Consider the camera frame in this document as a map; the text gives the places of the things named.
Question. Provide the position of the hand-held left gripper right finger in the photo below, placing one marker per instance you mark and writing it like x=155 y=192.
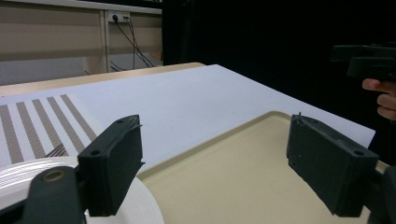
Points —
x=327 y=168

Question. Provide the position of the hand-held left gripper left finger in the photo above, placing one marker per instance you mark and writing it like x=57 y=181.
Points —
x=109 y=174

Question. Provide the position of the white plate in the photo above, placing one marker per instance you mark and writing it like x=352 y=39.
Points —
x=18 y=183

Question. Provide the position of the grey striped placemat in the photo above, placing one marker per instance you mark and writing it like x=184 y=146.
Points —
x=40 y=130

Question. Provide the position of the wooden table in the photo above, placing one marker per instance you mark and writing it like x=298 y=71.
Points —
x=93 y=77

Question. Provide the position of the white board sheet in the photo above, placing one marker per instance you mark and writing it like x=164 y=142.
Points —
x=186 y=102

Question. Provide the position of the black curtain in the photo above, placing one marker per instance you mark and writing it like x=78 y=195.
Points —
x=264 y=37

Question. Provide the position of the beige wooden desk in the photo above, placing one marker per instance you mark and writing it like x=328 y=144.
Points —
x=46 y=31

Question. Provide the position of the white wall socket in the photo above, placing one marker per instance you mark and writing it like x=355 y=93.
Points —
x=122 y=15

